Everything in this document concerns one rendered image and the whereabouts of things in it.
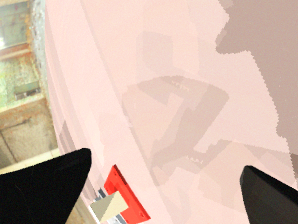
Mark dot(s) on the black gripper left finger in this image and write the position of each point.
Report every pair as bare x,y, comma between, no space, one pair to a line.
44,193

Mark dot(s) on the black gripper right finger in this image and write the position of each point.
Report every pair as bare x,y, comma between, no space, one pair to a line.
266,199

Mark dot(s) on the red square board with corner holes and square handle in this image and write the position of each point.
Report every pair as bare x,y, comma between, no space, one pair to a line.
120,200

